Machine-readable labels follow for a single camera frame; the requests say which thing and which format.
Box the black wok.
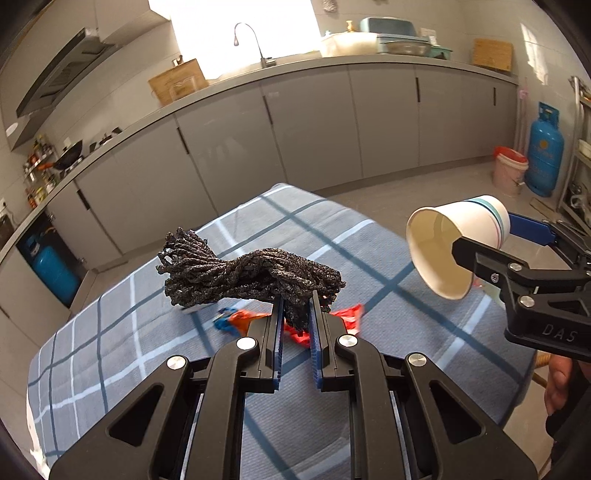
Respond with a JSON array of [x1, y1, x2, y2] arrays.
[[37, 141, 85, 171]]

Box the blue checked tablecloth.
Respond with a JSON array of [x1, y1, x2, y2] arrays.
[[27, 182, 536, 480]]

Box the striped white paper cup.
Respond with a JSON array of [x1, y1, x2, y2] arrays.
[[406, 195, 511, 300]]

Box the black braided rope bundle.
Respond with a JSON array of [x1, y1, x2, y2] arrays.
[[156, 227, 346, 334]]

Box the orange snack wrapper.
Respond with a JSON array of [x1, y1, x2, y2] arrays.
[[213, 307, 271, 337]]

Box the black gas stove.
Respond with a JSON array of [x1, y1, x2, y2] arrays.
[[88, 129, 123, 151]]

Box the spice rack with bottles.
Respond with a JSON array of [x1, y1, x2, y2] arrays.
[[21, 134, 58, 208]]

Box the person's right hand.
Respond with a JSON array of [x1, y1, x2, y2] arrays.
[[544, 356, 575, 418]]

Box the grey range hood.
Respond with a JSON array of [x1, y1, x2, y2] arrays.
[[16, 28, 116, 118]]

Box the white plastic container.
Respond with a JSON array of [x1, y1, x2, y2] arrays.
[[321, 32, 378, 57]]

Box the red plastic bag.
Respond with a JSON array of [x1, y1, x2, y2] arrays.
[[283, 302, 365, 349]]

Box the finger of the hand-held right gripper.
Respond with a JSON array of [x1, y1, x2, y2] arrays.
[[508, 212, 591, 266], [451, 234, 591, 308]]

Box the mop handle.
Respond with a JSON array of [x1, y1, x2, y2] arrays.
[[517, 76, 529, 153]]

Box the red and white bucket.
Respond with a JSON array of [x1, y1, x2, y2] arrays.
[[492, 146, 529, 197]]

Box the square wooden board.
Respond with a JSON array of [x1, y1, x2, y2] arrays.
[[471, 38, 514, 72]]

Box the wooden cutting board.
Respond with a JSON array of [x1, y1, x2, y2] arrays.
[[148, 58, 209, 103]]

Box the blue gas cylinder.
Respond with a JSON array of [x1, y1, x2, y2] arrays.
[[23, 231, 80, 308], [527, 102, 565, 198]]

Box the grey kitchen counter cabinets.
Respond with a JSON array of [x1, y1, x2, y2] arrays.
[[0, 60, 520, 324]]

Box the metal shelf rack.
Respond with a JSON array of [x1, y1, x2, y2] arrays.
[[556, 76, 591, 222]]

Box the metal basin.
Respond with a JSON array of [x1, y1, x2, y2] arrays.
[[383, 39, 435, 57]]

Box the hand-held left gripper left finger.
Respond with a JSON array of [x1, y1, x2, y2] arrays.
[[48, 295, 284, 480]]

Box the metal gooseneck faucet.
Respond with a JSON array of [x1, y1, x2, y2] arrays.
[[233, 22, 277, 69]]

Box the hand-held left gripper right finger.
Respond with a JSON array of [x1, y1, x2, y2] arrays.
[[308, 291, 539, 480]]

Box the bright window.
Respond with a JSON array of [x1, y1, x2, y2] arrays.
[[171, 0, 324, 79]]

